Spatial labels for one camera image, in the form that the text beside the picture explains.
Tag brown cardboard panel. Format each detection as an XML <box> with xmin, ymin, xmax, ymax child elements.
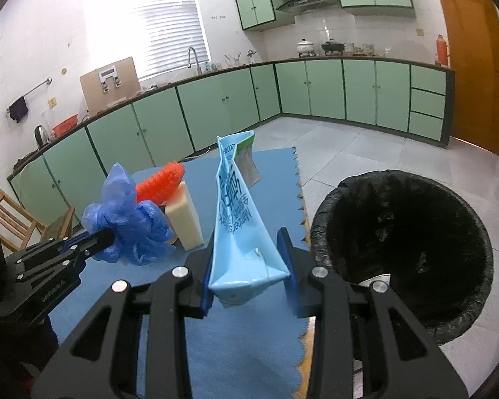
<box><xmin>80</xmin><ymin>57</ymin><xmax>141</xmax><ymax>115</ymax></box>

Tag green lower kitchen cabinets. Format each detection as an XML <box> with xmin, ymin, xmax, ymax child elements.
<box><xmin>9</xmin><ymin>58</ymin><xmax>456</xmax><ymax>223</ymax></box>

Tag wooden chair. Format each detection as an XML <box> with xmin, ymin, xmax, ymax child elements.
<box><xmin>0</xmin><ymin>189</ymin><xmax>76</xmax><ymax>253</ymax></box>

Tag orange thermos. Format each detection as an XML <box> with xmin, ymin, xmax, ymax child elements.
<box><xmin>435</xmin><ymin>34</ymin><xmax>449</xmax><ymax>67</ymax></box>

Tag range hood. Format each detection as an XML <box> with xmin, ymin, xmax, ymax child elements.
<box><xmin>277</xmin><ymin>0</ymin><xmax>340</xmax><ymax>15</ymax></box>

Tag red plastic basin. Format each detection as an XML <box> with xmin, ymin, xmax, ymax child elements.
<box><xmin>52</xmin><ymin>113</ymin><xmax>78</xmax><ymax>138</ymax></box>

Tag black lined trash bin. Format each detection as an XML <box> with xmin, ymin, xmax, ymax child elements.
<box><xmin>310</xmin><ymin>169</ymin><xmax>494</xmax><ymax>345</ymax></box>

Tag wooden door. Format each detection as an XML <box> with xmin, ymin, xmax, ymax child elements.
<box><xmin>440</xmin><ymin>0</ymin><xmax>499</xmax><ymax>155</ymax></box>

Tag wall towel rail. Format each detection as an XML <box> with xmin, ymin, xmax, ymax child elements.
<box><xmin>6</xmin><ymin>76</ymin><xmax>53</xmax><ymax>113</ymax></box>

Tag dark purple hanging towel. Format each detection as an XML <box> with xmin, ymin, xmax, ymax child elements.
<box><xmin>8</xmin><ymin>95</ymin><xmax>29</xmax><ymax>123</ymax></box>

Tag light blue milk carton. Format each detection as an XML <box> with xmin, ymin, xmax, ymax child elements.
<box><xmin>208</xmin><ymin>131</ymin><xmax>290</xmax><ymax>307</ymax></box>

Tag kitchen faucet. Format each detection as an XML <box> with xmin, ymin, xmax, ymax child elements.
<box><xmin>187</xmin><ymin>46</ymin><xmax>203</xmax><ymax>75</ymax></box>

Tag blue table mat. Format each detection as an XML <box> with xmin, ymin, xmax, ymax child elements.
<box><xmin>50</xmin><ymin>147</ymin><xmax>308</xmax><ymax>398</ymax></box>

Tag steel kettle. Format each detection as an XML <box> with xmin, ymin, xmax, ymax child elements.
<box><xmin>34</xmin><ymin>125</ymin><xmax>52</xmax><ymax>150</ymax></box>

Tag blue plastic bag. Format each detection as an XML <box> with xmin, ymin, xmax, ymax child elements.
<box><xmin>82</xmin><ymin>163</ymin><xmax>176</xmax><ymax>266</ymax></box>

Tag window blinds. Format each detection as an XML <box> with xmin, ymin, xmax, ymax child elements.
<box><xmin>87</xmin><ymin>0</ymin><xmax>209</xmax><ymax>80</ymax></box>

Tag cream yellow sponge block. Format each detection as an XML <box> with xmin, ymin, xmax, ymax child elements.
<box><xmin>165</xmin><ymin>181</ymin><xmax>204</xmax><ymax>250</ymax></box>

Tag white cooking pot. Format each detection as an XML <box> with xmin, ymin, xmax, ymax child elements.
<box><xmin>296</xmin><ymin>39</ymin><xmax>316</xmax><ymax>58</ymax></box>

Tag orange foam net sleeve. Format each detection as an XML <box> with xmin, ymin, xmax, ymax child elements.
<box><xmin>136</xmin><ymin>162</ymin><xmax>185</xmax><ymax>205</ymax></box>

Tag black wok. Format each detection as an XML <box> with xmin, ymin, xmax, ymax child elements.
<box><xmin>321</xmin><ymin>40</ymin><xmax>345</xmax><ymax>56</ymax></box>

